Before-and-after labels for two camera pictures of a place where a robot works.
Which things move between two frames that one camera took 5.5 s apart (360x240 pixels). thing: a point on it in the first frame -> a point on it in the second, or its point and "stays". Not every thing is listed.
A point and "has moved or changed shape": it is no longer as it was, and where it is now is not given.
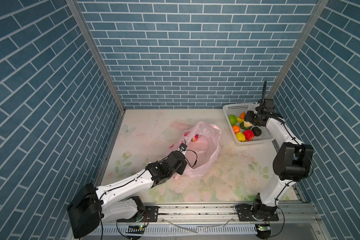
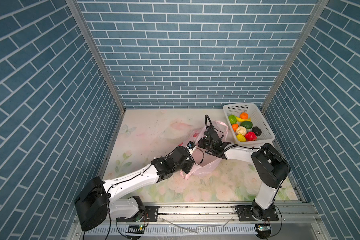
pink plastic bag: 202,141 has moved or changed shape
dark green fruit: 242,125 stays
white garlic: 247,124 -> 241,130
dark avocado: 257,131 stays
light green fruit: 233,119 stays
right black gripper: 248,116 -> 200,143
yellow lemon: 240,136 stays
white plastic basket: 237,109 stays
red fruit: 249,134 stays
